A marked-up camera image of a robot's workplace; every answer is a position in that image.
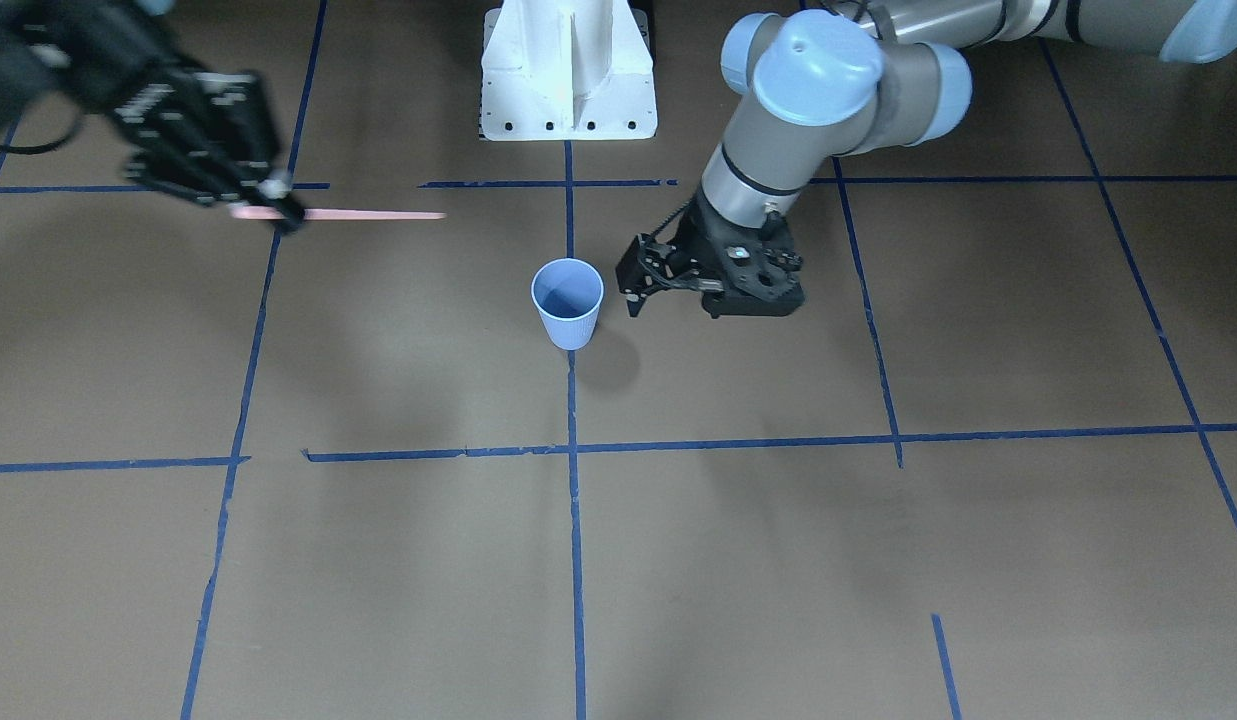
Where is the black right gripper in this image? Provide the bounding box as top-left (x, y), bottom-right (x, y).
top-left (62, 20), bottom-right (306, 234)

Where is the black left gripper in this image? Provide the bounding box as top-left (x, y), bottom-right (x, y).
top-left (615, 195), bottom-right (779, 318)

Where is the blue plastic cup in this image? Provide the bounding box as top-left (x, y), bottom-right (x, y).
top-left (529, 259), bottom-right (605, 351)

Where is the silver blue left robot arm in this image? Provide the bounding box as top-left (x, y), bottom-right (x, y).
top-left (615, 1), bottom-right (1237, 318)

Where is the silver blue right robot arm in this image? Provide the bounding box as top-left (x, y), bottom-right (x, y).
top-left (0, 1), bottom-right (306, 233)

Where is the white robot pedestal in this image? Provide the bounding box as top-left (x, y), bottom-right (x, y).
top-left (477, 1), bottom-right (659, 142)

